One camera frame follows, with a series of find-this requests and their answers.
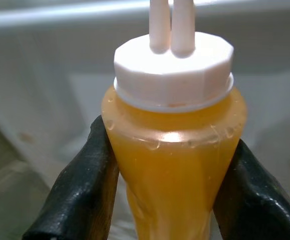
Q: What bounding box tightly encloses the orange sauce squeeze bottle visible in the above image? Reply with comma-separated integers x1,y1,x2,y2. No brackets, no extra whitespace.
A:
101,0,248,240

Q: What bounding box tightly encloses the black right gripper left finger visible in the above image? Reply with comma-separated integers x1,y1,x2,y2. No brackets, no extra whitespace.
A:
22,114,120,240

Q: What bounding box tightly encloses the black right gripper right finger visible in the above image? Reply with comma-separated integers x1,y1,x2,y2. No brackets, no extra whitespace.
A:
212,138,290,240

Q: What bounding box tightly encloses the silver mini fridge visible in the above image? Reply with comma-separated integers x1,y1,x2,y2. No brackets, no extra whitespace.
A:
0,0,290,240

